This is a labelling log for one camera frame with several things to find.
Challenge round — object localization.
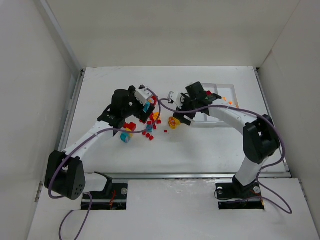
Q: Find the yellow arch lego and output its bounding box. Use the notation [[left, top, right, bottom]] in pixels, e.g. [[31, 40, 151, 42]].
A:
[[152, 112, 161, 120]]

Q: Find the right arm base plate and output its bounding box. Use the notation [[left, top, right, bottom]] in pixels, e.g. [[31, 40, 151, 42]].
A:
[[214, 182, 265, 210]]

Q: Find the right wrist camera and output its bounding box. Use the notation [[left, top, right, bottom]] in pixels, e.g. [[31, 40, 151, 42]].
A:
[[168, 91, 182, 109]]

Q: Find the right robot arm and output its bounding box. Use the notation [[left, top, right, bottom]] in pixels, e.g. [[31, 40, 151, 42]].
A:
[[168, 82, 280, 199]]

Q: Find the teal yellow lego stack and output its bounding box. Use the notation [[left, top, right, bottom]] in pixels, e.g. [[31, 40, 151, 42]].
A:
[[120, 128, 133, 143]]

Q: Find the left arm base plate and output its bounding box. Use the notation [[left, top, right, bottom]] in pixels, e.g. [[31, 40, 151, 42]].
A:
[[90, 181, 129, 211]]

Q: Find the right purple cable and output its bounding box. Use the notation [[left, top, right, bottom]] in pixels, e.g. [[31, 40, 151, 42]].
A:
[[157, 97, 293, 215]]

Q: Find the red flower lego block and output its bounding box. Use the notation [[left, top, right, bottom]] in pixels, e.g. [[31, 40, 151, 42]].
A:
[[148, 95, 158, 106]]

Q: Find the small teal lego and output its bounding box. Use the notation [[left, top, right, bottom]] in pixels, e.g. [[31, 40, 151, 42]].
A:
[[146, 125, 153, 133]]

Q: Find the white divided tray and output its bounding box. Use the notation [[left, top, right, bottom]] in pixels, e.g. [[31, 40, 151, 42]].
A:
[[189, 83, 238, 129]]

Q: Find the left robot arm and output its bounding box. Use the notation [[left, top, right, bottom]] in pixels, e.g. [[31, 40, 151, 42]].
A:
[[44, 86, 155, 200]]

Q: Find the red lego brick pair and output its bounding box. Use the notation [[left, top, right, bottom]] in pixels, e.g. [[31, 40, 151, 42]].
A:
[[145, 133, 154, 141]]

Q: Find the aluminium rail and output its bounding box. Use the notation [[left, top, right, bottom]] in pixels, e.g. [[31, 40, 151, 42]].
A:
[[53, 171, 292, 180]]

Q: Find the teal long lego brick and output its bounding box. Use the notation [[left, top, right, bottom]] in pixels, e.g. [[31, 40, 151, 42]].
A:
[[143, 101, 151, 113]]

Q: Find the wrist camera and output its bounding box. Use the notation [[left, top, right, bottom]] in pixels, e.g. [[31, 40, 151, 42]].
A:
[[134, 85, 153, 106], [168, 91, 182, 109]]

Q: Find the yellow butterfly lego block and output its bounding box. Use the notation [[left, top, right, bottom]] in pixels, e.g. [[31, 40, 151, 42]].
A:
[[168, 116, 181, 130]]

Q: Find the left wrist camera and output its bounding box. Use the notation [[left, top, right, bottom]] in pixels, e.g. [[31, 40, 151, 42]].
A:
[[134, 85, 153, 106]]

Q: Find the red stepped lego block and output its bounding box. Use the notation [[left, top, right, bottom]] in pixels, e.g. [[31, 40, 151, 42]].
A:
[[123, 122, 137, 132]]

